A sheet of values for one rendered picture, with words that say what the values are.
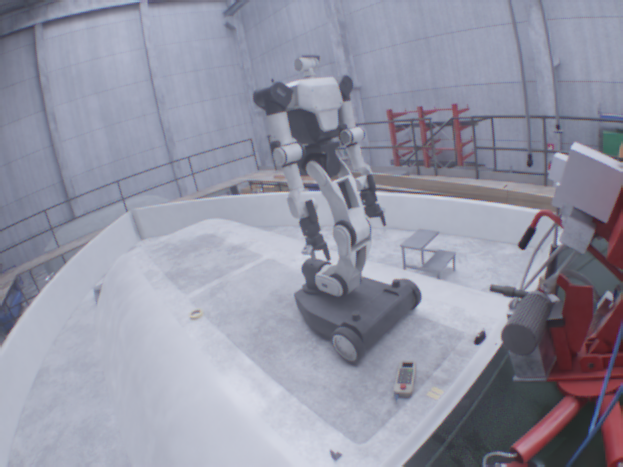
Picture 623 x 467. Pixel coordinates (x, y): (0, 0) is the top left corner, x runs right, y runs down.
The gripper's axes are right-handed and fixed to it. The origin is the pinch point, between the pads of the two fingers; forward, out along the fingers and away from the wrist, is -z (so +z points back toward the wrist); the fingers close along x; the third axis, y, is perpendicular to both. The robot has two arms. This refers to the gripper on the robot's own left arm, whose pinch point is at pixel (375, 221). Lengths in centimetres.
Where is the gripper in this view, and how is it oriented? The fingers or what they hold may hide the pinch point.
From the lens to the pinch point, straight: 183.3
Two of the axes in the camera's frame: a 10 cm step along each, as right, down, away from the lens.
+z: -3.2, -9.3, -2.0
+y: 7.2, -3.7, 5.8
